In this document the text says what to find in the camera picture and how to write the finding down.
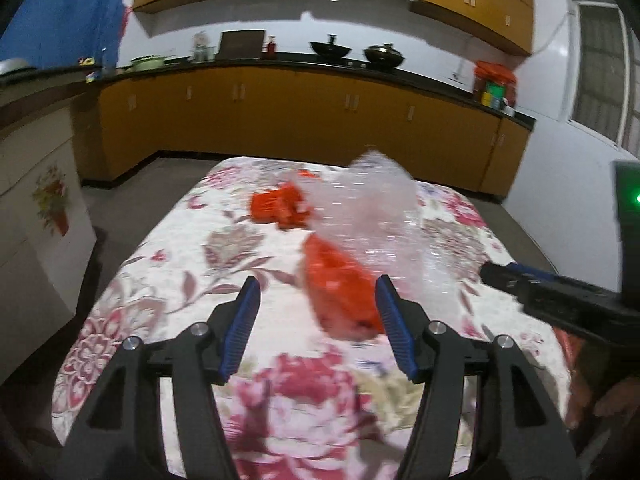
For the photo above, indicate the red bottle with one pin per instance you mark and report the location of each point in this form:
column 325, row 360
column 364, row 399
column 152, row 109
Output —
column 271, row 47

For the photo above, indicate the white cabinet with flower sticker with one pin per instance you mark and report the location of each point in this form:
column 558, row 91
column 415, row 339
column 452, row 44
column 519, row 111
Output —
column 35, row 240

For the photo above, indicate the black kitchen countertop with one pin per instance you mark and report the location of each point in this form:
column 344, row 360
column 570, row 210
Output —
column 280, row 61

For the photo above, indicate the orange bag on jars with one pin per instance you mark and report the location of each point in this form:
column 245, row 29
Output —
column 495, row 72

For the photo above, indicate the brown cutting board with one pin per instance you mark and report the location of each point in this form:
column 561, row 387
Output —
column 241, row 44

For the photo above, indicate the barred window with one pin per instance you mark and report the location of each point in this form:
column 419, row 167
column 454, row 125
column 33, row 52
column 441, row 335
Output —
column 600, row 75

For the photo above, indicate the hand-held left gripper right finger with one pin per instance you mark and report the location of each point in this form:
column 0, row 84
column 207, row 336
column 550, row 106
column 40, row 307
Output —
column 395, row 325

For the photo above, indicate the black pot with lid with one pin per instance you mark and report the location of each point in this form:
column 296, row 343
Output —
column 384, row 56

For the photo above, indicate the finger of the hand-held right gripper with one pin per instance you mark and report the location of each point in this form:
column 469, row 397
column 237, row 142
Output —
column 535, row 271
column 500, row 277

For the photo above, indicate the black wok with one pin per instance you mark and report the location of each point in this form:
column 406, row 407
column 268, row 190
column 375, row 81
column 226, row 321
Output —
column 330, row 50

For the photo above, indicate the green basin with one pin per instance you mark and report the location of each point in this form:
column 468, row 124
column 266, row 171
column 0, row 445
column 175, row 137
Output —
column 147, row 63

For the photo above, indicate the blue cloth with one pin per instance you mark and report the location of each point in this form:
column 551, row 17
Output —
column 60, row 5

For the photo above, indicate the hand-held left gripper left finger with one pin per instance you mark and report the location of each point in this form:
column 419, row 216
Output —
column 242, row 325

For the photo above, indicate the white cup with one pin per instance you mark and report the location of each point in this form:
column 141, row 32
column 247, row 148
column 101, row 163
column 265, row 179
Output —
column 508, row 110

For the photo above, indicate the glass jar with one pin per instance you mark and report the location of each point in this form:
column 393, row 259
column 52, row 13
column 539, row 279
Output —
column 202, row 49

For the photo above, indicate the knotted orange plastic bag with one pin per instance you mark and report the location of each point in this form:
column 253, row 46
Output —
column 335, row 280

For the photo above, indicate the clear bubble wrap bag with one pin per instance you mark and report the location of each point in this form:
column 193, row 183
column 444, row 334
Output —
column 380, row 210

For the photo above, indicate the wooden lower cabinets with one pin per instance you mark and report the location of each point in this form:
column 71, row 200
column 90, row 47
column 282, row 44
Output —
column 280, row 120

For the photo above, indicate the metal bowl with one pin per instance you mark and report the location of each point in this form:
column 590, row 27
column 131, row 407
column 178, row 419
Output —
column 12, row 66

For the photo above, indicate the floral blanket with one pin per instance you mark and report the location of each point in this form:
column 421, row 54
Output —
column 200, row 260

